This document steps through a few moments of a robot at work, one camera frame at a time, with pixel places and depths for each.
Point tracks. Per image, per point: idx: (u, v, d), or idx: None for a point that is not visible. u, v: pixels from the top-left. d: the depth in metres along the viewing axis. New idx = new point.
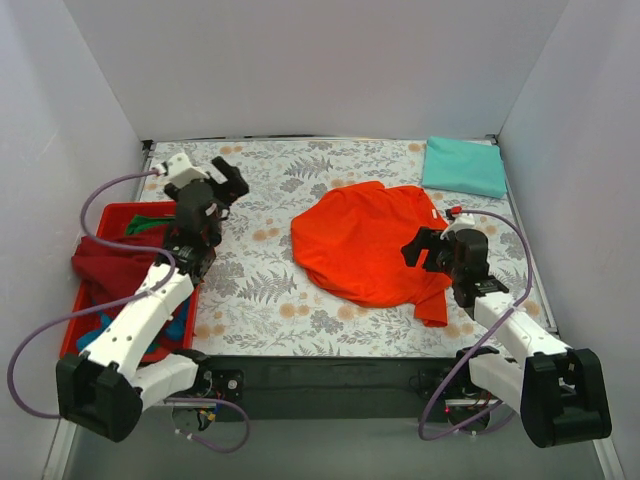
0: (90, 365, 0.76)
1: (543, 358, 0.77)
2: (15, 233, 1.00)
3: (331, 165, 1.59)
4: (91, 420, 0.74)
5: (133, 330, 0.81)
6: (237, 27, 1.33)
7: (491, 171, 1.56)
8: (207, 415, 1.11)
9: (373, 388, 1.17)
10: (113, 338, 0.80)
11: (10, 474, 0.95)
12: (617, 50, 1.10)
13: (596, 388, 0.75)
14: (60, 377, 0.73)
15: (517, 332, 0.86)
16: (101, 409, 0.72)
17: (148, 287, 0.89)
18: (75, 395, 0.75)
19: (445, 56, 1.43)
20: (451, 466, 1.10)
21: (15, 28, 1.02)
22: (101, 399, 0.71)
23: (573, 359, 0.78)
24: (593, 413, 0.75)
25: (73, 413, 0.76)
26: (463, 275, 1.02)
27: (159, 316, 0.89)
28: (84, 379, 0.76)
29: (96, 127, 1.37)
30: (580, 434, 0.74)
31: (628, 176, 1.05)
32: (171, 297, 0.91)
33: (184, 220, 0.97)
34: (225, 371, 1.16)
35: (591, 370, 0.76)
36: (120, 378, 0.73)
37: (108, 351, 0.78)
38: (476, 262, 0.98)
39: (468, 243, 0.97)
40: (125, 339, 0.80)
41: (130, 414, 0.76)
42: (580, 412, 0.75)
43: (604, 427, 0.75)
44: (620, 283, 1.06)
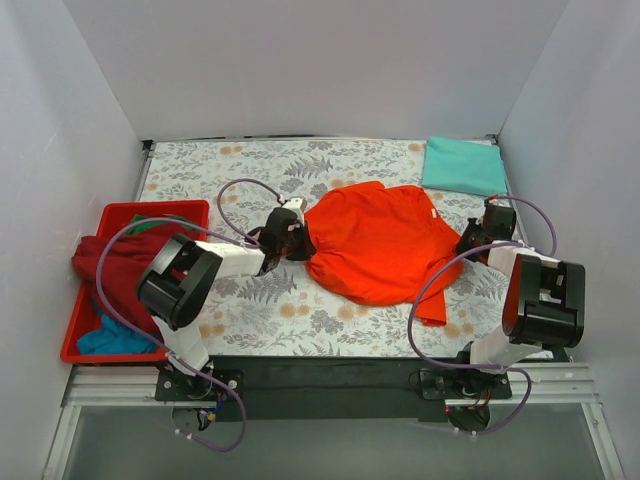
0: (193, 250, 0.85)
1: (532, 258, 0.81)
2: (15, 233, 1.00)
3: (331, 165, 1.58)
4: (164, 291, 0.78)
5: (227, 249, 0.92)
6: (237, 27, 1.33)
7: (491, 171, 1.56)
8: (207, 415, 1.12)
9: (374, 388, 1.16)
10: (214, 245, 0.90)
11: (9, 474, 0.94)
12: (617, 51, 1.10)
13: (575, 295, 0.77)
14: (171, 243, 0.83)
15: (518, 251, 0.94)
16: (192, 279, 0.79)
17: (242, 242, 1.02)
18: (169, 264, 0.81)
19: (446, 57, 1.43)
20: (451, 467, 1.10)
21: (15, 28, 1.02)
22: (200, 268, 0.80)
23: (562, 269, 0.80)
24: (568, 317, 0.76)
25: (150, 280, 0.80)
26: (487, 233, 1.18)
27: (238, 265, 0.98)
28: (178, 262, 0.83)
29: (97, 126, 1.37)
30: (549, 327, 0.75)
31: (628, 177, 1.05)
32: (250, 261, 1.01)
33: (271, 225, 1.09)
34: (225, 371, 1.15)
35: (573, 278, 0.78)
36: (219, 264, 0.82)
37: (209, 245, 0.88)
38: (501, 220, 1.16)
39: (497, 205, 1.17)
40: (220, 250, 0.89)
41: (194, 308, 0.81)
42: (554, 311, 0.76)
43: (573, 335, 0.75)
44: (620, 282, 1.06)
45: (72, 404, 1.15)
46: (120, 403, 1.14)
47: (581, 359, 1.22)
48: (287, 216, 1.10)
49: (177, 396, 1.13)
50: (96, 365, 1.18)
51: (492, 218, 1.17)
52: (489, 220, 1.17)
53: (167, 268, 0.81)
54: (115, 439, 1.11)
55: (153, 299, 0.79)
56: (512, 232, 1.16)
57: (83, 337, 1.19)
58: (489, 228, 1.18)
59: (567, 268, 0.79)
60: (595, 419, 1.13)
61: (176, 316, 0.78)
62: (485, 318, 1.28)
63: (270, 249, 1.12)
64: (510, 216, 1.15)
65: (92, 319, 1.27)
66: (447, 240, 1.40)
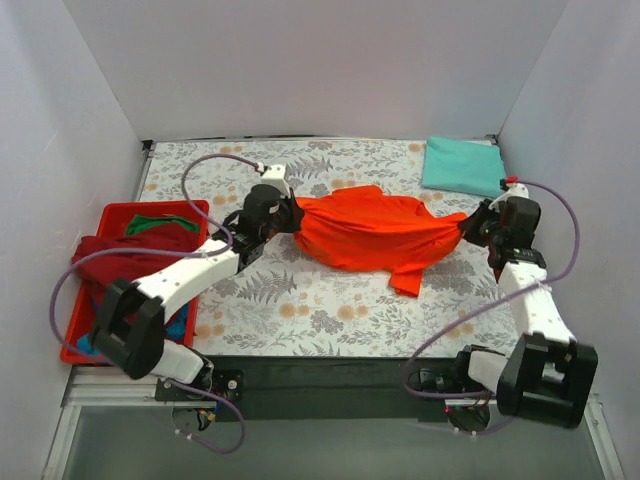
0: (138, 294, 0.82)
1: (538, 339, 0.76)
2: (15, 233, 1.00)
3: (331, 165, 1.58)
4: (115, 346, 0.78)
5: (183, 278, 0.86)
6: (237, 27, 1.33)
7: (491, 171, 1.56)
8: (207, 415, 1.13)
9: (374, 388, 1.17)
10: (164, 278, 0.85)
11: (10, 474, 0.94)
12: (617, 50, 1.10)
13: (578, 384, 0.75)
14: (108, 296, 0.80)
15: (528, 305, 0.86)
16: (135, 335, 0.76)
17: (206, 251, 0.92)
18: (113, 317, 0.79)
19: (446, 56, 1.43)
20: (451, 467, 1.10)
21: (15, 29, 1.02)
22: (139, 324, 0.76)
23: (571, 351, 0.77)
24: (567, 403, 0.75)
25: (101, 333, 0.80)
26: (503, 238, 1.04)
27: (203, 280, 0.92)
28: (123, 308, 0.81)
29: (97, 126, 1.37)
30: (544, 412, 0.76)
31: (628, 177, 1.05)
32: (218, 269, 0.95)
33: (250, 211, 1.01)
34: (225, 371, 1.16)
35: (583, 366, 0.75)
36: (161, 313, 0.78)
37: (156, 285, 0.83)
38: (522, 225, 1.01)
39: (518, 204, 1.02)
40: (173, 282, 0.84)
41: (150, 356, 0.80)
42: (554, 396, 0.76)
43: (571, 418, 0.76)
44: (620, 282, 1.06)
45: (72, 404, 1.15)
46: (121, 403, 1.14)
47: None
48: (266, 197, 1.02)
49: (177, 397, 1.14)
50: (97, 365, 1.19)
51: (512, 222, 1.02)
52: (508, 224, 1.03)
53: (112, 321, 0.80)
54: (115, 438, 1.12)
55: (107, 354, 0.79)
56: (532, 237, 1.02)
57: (83, 337, 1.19)
58: (506, 232, 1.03)
59: (577, 355, 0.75)
60: (595, 419, 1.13)
61: (130, 370, 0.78)
62: (485, 318, 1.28)
63: (250, 239, 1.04)
64: (533, 220, 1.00)
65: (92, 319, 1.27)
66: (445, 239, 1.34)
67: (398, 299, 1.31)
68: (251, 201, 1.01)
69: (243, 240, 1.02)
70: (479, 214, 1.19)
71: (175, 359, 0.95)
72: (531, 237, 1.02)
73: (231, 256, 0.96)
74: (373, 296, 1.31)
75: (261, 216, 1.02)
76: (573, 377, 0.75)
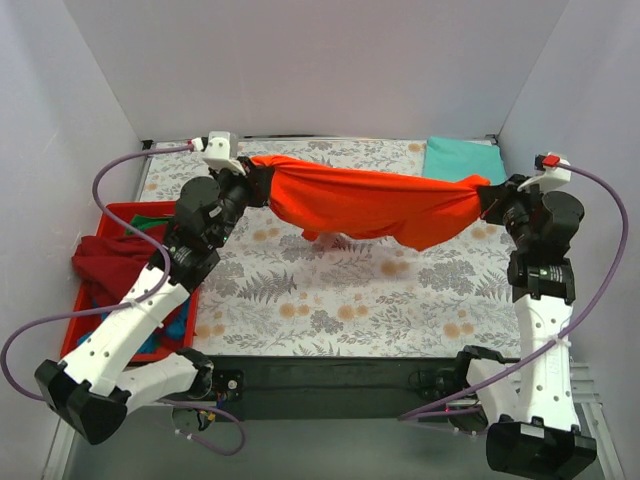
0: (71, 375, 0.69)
1: (532, 425, 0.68)
2: (15, 232, 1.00)
3: (331, 165, 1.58)
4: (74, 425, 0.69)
5: (113, 343, 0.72)
6: (237, 26, 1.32)
7: (491, 171, 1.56)
8: (207, 415, 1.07)
9: (374, 388, 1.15)
10: (92, 350, 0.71)
11: (11, 474, 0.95)
12: (617, 50, 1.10)
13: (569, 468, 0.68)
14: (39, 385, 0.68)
15: (537, 375, 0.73)
16: (81, 420, 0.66)
17: (133, 298, 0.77)
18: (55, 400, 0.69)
19: (446, 56, 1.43)
20: (451, 467, 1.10)
21: (15, 28, 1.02)
22: (78, 412, 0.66)
23: (569, 439, 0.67)
24: (555, 477, 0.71)
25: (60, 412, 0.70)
26: (531, 248, 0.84)
27: (141, 332, 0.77)
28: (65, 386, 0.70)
29: (97, 126, 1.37)
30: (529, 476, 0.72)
31: (629, 177, 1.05)
32: (157, 310, 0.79)
33: (186, 216, 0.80)
34: (224, 371, 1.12)
35: (574, 460, 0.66)
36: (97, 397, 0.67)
37: (85, 361, 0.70)
38: (556, 239, 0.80)
39: (555, 213, 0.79)
40: (102, 354, 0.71)
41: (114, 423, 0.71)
42: (542, 470, 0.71)
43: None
44: (620, 282, 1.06)
45: None
46: None
47: (582, 360, 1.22)
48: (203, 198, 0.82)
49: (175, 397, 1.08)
50: None
51: (544, 233, 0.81)
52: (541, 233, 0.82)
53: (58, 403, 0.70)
54: (113, 439, 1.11)
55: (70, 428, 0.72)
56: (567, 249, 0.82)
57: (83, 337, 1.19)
58: (534, 243, 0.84)
59: (574, 444, 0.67)
60: (595, 419, 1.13)
61: (102, 440, 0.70)
62: (485, 318, 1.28)
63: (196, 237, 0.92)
64: (571, 234, 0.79)
65: (93, 319, 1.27)
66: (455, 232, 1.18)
67: (398, 299, 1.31)
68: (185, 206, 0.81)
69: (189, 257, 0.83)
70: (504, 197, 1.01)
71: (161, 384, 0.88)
72: (564, 250, 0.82)
73: (168, 290, 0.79)
74: (373, 296, 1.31)
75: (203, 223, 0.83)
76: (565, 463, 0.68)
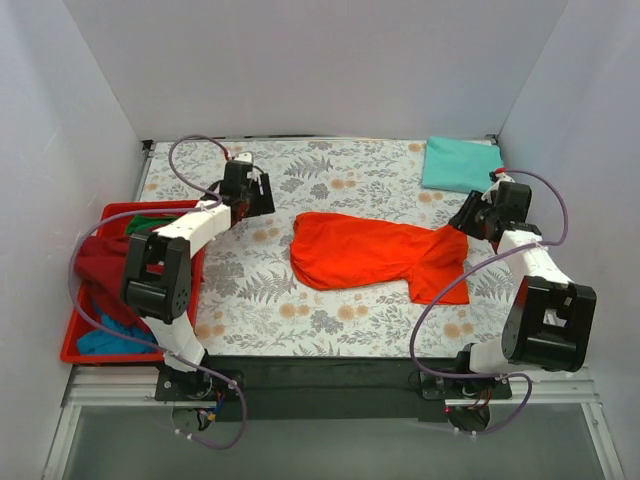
0: (159, 240, 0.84)
1: (539, 281, 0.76)
2: (15, 232, 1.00)
3: (331, 165, 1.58)
4: (147, 291, 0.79)
5: (195, 224, 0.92)
6: (237, 26, 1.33)
7: (491, 171, 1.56)
8: (207, 415, 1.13)
9: (374, 388, 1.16)
10: (178, 226, 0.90)
11: (9, 474, 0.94)
12: (618, 49, 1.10)
13: (579, 324, 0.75)
14: (132, 246, 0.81)
15: (528, 258, 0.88)
16: (170, 271, 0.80)
17: (203, 206, 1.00)
18: (140, 264, 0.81)
19: (446, 56, 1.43)
20: (451, 467, 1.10)
21: (15, 28, 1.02)
22: (173, 258, 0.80)
23: (571, 293, 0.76)
24: (570, 345, 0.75)
25: (132, 283, 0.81)
26: (498, 215, 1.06)
27: (208, 230, 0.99)
28: (147, 257, 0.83)
29: (97, 125, 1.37)
30: (548, 358, 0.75)
31: (629, 176, 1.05)
32: (217, 221, 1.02)
33: (231, 172, 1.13)
34: (225, 371, 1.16)
35: (581, 304, 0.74)
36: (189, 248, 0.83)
37: (174, 232, 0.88)
38: (515, 201, 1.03)
39: (510, 183, 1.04)
40: (187, 228, 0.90)
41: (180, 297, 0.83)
42: (556, 339, 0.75)
43: (575, 362, 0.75)
44: (619, 282, 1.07)
45: (72, 404, 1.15)
46: (121, 403, 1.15)
47: None
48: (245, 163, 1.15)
49: (177, 397, 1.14)
50: (97, 365, 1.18)
51: (505, 199, 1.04)
52: (502, 200, 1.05)
53: (141, 270, 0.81)
54: (114, 439, 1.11)
55: (139, 300, 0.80)
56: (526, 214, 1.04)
57: (83, 337, 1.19)
58: (500, 209, 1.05)
59: (576, 294, 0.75)
60: (595, 419, 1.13)
61: (169, 310, 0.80)
62: (485, 318, 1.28)
63: (233, 197, 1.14)
64: (525, 197, 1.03)
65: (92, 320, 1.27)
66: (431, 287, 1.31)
67: (398, 299, 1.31)
68: (234, 163, 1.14)
69: (229, 198, 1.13)
70: (472, 206, 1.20)
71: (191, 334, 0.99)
72: (525, 212, 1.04)
73: (225, 208, 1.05)
74: (373, 296, 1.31)
75: (244, 176, 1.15)
76: (573, 316, 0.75)
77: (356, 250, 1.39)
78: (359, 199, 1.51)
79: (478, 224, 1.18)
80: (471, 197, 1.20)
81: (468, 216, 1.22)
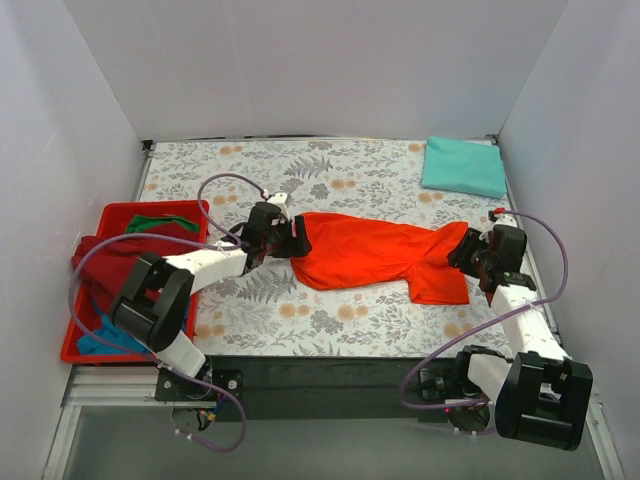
0: (165, 268, 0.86)
1: (533, 359, 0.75)
2: (15, 233, 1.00)
3: (331, 165, 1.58)
4: (138, 317, 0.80)
5: (204, 259, 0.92)
6: (237, 27, 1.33)
7: (491, 171, 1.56)
8: (207, 415, 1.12)
9: (374, 388, 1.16)
10: (187, 258, 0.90)
11: (10, 475, 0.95)
12: (617, 50, 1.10)
13: (575, 404, 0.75)
14: (138, 267, 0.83)
15: (522, 325, 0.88)
16: (164, 301, 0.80)
17: (221, 245, 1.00)
18: (139, 287, 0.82)
19: (446, 56, 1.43)
20: (451, 467, 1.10)
21: (16, 30, 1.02)
22: (171, 288, 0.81)
23: (566, 370, 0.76)
24: (567, 423, 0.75)
25: (125, 304, 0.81)
26: (493, 264, 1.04)
27: (218, 271, 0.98)
28: (149, 280, 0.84)
29: (97, 126, 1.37)
30: (543, 437, 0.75)
31: (629, 177, 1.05)
32: (231, 264, 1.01)
33: (255, 219, 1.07)
34: (225, 371, 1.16)
35: (578, 386, 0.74)
36: (191, 280, 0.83)
37: (183, 263, 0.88)
38: (510, 249, 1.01)
39: (506, 230, 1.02)
40: (195, 263, 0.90)
41: (171, 328, 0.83)
42: (553, 418, 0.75)
43: (571, 440, 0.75)
44: (619, 282, 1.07)
45: (72, 404, 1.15)
46: (121, 403, 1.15)
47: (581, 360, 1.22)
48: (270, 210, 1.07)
49: (177, 397, 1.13)
50: (97, 365, 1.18)
51: (500, 248, 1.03)
52: (497, 248, 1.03)
53: (138, 293, 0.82)
54: (114, 438, 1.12)
55: (128, 323, 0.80)
56: (521, 261, 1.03)
57: (83, 337, 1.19)
58: (495, 258, 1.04)
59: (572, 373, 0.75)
60: (595, 419, 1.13)
61: (153, 340, 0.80)
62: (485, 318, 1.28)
63: (253, 245, 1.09)
64: (520, 245, 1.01)
65: (93, 320, 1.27)
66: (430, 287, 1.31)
67: (398, 299, 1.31)
68: (259, 210, 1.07)
69: (248, 244, 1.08)
70: (469, 245, 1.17)
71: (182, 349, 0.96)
72: (520, 263, 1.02)
73: (241, 255, 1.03)
74: (373, 296, 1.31)
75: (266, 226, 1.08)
76: (569, 396, 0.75)
77: (357, 250, 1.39)
78: (359, 199, 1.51)
79: (475, 265, 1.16)
80: (468, 236, 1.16)
81: (464, 256, 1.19)
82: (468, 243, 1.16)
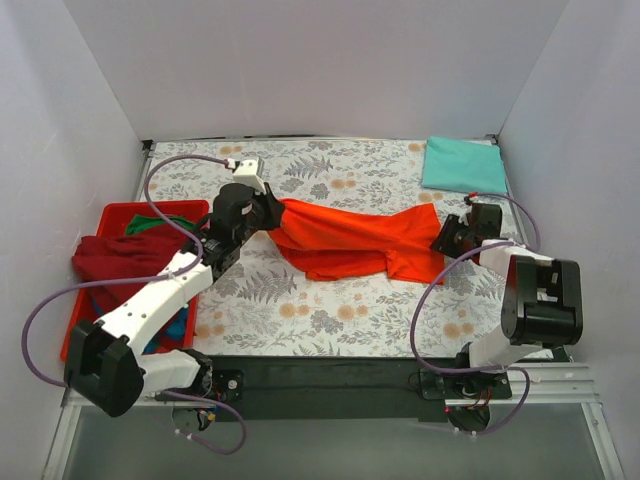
0: (104, 331, 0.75)
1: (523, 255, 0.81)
2: (15, 233, 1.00)
3: (331, 165, 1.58)
4: (90, 392, 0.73)
5: (150, 308, 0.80)
6: (237, 27, 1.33)
7: (491, 171, 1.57)
8: (207, 415, 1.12)
9: (374, 388, 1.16)
10: (128, 312, 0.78)
11: (10, 474, 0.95)
12: (617, 50, 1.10)
13: (572, 293, 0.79)
14: (73, 341, 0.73)
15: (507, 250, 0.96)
16: (107, 380, 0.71)
17: (171, 270, 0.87)
18: (81, 361, 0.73)
19: (446, 55, 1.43)
20: (451, 466, 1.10)
21: (16, 31, 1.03)
22: (108, 368, 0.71)
23: (556, 267, 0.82)
24: (567, 316, 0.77)
25: (75, 376, 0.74)
26: (475, 232, 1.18)
27: (178, 298, 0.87)
28: (92, 349, 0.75)
29: (97, 125, 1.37)
30: (550, 332, 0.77)
31: (629, 176, 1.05)
32: (189, 287, 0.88)
33: (221, 212, 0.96)
34: (225, 371, 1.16)
35: (568, 275, 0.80)
36: (129, 351, 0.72)
37: (121, 321, 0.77)
38: (488, 218, 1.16)
39: (483, 204, 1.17)
40: (139, 315, 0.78)
41: (130, 391, 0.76)
42: (554, 312, 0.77)
43: (574, 333, 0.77)
44: (620, 282, 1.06)
45: (72, 404, 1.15)
46: None
47: (581, 359, 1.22)
48: (239, 197, 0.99)
49: (177, 396, 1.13)
50: None
51: (479, 218, 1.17)
52: (477, 219, 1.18)
53: (83, 365, 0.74)
54: (114, 439, 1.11)
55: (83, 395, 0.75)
56: (500, 229, 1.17)
57: None
58: (477, 228, 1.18)
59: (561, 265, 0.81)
60: (595, 419, 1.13)
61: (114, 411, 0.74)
62: (484, 318, 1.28)
63: (225, 240, 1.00)
64: (497, 214, 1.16)
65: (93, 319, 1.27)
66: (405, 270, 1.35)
67: (398, 299, 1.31)
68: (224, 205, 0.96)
69: (218, 244, 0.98)
70: (450, 229, 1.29)
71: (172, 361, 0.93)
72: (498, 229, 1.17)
73: (203, 270, 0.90)
74: (373, 296, 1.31)
75: (235, 218, 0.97)
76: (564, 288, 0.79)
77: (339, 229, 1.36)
78: (359, 199, 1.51)
79: (458, 243, 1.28)
80: (449, 221, 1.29)
81: (446, 239, 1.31)
82: (448, 228, 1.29)
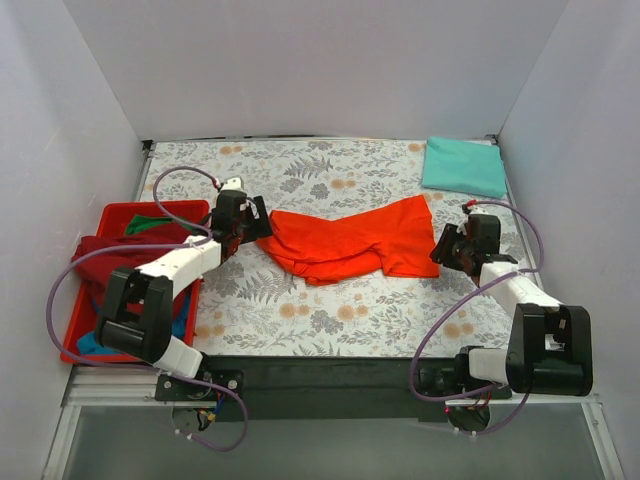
0: (141, 278, 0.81)
1: (532, 307, 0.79)
2: (16, 232, 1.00)
3: (331, 165, 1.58)
4: (127, 332, 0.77)
5: (180, 261, 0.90)
6: (237, 28, 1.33)
7: (491, 171, 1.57)
8: (207, 415, 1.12)
9: (374, 388, 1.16)
10: (162, 263, 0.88)
11: (9, 474, 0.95)
12: (617, 50, 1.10)
13: (582, 342, 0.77)
14: (112, 284, 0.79)
15: (514, 286, 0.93)
16: (149, 314, 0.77)
17: (192, 241, 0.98)
18: (119, 304, 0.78)
19: (446, 55, 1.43)
20: (451, 467, 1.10)
21: (15, 30, 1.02)
22: (151, 300, 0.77)
23: (564, 314, 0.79)
24: (575, 368, 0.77)
25: (109, 323, 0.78)
26: (474, 249, 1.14)
27: (197, 266, 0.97)
28: (128, 296, 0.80)
29: (97, 125, 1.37)
30: (558, 387, 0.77)
31: (629, 177, 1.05)
32: (207, 257, 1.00)
33: (223, 207, 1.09)
34: (225, 371, 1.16)
35: (579, 323, 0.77)
36: (171, 287, 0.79)
37: (157, 269, 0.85)
38: (487, 233, 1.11)
39: (480, 217, 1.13)
40: (171, 266, 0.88)
41: (162, 334, 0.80)
42: (562, 365, 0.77)
43: (583, 385, 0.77)
44: (619, 283, 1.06)
45: (72, 404, 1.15)
46: (120, 403, 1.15)
47: None
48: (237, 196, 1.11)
49: (177, 397, 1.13)
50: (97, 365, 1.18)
51: (478, 234, 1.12)
52: (475, 235, 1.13)
53: (119, 309, 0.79)
54: (115, 439, 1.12)
55: (116, 342, 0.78)
56: (499, 244, 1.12)
57: (83, 337, 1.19)
58: (475, 244, 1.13)
59: (570, 315, 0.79)
60: (595, 419, 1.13)
61: (147, 353, 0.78)
62: (485, 318, 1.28)
63: (226, 232, 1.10)
64: (496, 228, 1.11)
65: (92, 319, 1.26)
66: (398, 264, 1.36)
67: (398, 299, 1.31)
68: (225, 199, 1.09)
69: (220, 233, 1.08)
70: (448, 240, 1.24)
71: (177, 352, 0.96)
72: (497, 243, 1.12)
73: (215, 244, 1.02)
74: (373, 296, 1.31)
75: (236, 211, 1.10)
76: (574, 339, 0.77)
77: (326, 234, 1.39)
78: (359, 199, 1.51)
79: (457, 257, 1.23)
80: (447, 231, 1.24)
81: (444, 250, 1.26)
82: (447, 238, 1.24)
